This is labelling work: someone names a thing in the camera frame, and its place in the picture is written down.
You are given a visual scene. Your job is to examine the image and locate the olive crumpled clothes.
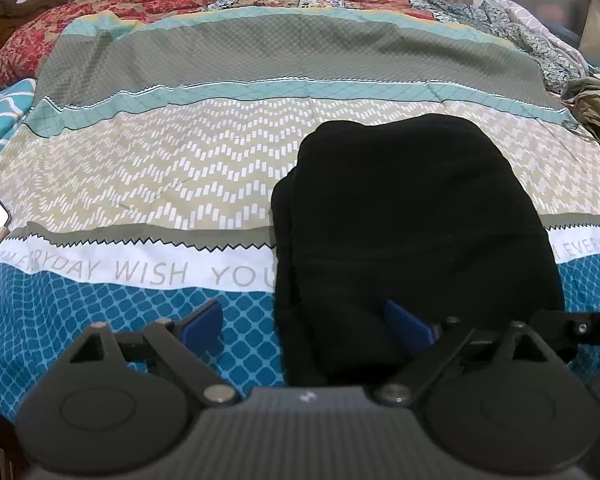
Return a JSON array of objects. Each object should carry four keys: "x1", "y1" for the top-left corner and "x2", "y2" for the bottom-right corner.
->
[{"x1": 560, "y1": 72, "x2": 600, "y2": 157}]

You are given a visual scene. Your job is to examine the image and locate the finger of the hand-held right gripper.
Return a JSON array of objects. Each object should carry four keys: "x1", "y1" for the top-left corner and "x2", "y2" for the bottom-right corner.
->
[{"x1": 529, "y1": 309, "x2": 600, "y2": 350}]

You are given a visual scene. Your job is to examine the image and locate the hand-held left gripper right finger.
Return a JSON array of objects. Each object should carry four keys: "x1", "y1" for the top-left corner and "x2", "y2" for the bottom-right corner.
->
[{"x1": 371, "y1": 299, "x2": 562, "y2": 407}]

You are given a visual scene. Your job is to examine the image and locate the black pants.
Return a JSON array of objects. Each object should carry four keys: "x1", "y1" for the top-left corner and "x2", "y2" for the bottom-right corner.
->
[{"x1": 269, "y1": 114, "x2": 567, "y2": 390}]

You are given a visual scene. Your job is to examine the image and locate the teal lattice print pillow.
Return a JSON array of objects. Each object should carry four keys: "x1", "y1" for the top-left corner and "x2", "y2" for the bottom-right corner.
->
[{"x1": 0, "y1": 78, "x2": 39, "y2": 182}]

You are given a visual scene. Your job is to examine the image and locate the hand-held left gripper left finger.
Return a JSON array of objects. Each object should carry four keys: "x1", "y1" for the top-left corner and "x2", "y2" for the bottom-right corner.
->
[{"x1": 69, "y1": 298, "x2": 242, "y2": 407}]

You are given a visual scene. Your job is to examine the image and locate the patterned teal beige bedsheet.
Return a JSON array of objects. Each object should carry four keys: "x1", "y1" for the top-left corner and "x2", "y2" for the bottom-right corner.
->
[{"x1": 0, "y1": 7, "x2": 600, "y2": 413}]

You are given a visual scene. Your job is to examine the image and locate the red floral patchwork quilt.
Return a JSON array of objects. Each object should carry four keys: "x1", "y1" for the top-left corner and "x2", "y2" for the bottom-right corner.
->
[{"x1": 0, "y1": 0, "x2": 592, "y2": 97}]

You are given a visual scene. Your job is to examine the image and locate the carved wooden headboard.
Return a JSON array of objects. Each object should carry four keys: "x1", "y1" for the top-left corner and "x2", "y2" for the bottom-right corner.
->
[{"x1": 0, "y1": 0, "x2": 69, "y2": 96}]

